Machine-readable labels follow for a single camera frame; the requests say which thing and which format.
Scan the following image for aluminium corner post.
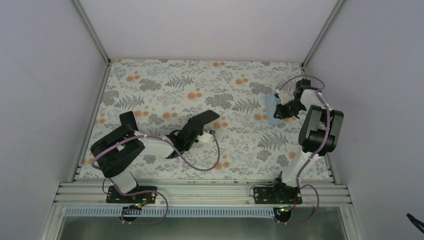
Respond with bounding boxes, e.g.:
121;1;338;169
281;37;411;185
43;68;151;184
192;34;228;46
301;0;346;71
71;0;111;66

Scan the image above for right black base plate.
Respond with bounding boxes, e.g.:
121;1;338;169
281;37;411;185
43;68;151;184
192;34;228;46
253;185;303;205

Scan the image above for light blue phone case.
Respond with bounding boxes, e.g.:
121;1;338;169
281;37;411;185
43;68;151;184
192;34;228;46
264;93;283;126

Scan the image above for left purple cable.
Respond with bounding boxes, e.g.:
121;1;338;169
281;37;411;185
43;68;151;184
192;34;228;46
91;130;221;225

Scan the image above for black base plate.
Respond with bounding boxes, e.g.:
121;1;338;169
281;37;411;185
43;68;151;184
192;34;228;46
253;185;303;205
105;186;157;205

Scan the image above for black object at edge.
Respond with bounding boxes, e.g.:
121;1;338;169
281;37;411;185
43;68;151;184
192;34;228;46
406;213;424;233

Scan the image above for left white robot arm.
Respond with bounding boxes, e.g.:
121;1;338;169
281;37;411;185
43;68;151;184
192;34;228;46
90;119;214;203

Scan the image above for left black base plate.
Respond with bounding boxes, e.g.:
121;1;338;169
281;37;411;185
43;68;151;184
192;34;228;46
105;186;157;205

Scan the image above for phone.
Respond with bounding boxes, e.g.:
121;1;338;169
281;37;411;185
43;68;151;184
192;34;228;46
119;111;139;131
193;110;220;125

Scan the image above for aluminium rail frame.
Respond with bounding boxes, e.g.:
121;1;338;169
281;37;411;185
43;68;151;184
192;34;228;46
53;172;353;217

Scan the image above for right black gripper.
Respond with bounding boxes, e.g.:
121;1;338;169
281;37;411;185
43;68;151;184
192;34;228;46
275;99;306;120

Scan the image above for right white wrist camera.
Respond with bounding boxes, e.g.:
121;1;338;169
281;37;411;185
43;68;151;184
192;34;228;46
276;89;292;105

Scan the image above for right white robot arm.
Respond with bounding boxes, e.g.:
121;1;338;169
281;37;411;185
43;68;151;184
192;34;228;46
270;78;344;204

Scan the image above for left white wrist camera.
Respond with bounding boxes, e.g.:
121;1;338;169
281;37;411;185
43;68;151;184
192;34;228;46
196;130;216;144

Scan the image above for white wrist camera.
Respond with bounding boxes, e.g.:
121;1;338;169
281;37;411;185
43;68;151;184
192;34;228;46
196;130;216;144
276;89;292;105

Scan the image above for left aluminium corner post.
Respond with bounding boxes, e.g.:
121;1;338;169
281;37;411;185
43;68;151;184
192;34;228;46
71;0;111;66

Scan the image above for floral patterned table mat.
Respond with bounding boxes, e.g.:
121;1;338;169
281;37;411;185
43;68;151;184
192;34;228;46
79;58;332;181

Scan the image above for right aluminium corner post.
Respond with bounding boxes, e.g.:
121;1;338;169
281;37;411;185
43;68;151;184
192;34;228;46
301;0;346;71

